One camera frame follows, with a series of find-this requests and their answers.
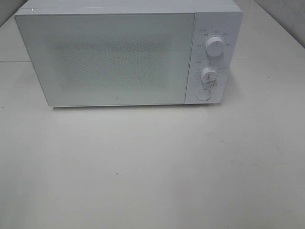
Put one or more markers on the round white door button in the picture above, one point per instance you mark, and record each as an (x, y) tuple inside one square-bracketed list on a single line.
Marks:
[(204, 95)]

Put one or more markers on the upper white power knob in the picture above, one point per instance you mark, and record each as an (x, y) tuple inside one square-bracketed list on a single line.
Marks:
[(214, 45)]

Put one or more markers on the white microwave oven body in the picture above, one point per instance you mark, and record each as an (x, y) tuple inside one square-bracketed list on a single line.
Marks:
[(222, 17)]

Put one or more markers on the white timer knob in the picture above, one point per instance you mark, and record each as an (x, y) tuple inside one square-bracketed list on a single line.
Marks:
[(208, 75)]

